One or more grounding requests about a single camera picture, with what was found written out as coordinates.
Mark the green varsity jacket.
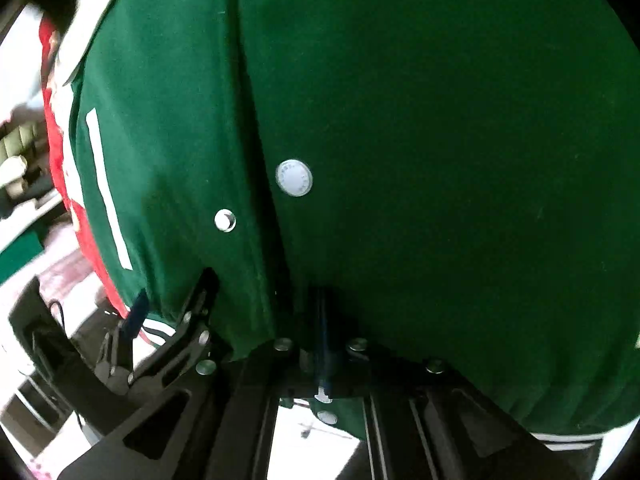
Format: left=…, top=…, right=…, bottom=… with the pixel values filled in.
left=62, top=0, right=640, bottom=456

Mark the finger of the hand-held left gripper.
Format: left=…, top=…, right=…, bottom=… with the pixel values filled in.
left=94, top=294, right=151, bottom=396
left=126, top=267, right=223, bottom=391

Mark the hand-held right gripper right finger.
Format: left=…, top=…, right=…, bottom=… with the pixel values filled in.
left=322, top=337, right=583, bottom=480

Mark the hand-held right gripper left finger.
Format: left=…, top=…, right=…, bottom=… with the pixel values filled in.
left=57, top=337, right=321, bottom=480

